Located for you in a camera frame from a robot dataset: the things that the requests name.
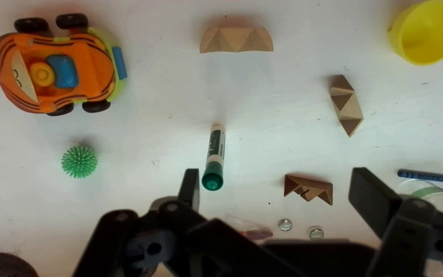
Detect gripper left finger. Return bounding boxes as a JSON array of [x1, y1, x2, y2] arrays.
[[72, 168, 303, 277]]

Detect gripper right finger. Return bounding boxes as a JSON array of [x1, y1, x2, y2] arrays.
[[348, 167, 443, 277]]

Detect clear glass candle holder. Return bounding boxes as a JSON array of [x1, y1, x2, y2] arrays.
[[396, 180, 443, 216]]

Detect green spiky ball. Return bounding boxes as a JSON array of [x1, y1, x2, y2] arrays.
[[61, 145, 98, 179]]

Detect blue crayon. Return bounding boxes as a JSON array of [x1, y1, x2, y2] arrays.
[[397, 169, 443, 184]]

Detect clear plastic wrapper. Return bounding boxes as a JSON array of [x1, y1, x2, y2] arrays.
[[225, 215, 274, 241]]

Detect green marker pen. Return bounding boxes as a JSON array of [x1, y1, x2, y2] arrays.
[[202, 123, 226, 191]]

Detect dark wooden puzzle piece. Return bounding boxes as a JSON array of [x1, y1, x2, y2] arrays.
[[284, 174, 333, 206]]

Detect light wooden puzzle piece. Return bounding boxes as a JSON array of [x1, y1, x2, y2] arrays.
[[200, 26, 274, 53], [330, 75, 364, 137]]

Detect dark round disc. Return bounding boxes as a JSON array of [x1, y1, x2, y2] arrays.
[[0, 252, 39, 277]]

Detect yellow plastic bowl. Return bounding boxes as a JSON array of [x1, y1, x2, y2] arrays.
[[388, 0, 443, 66]]

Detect orange toy car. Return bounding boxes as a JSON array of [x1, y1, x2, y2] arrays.
[[0, 13, 128, 117]]

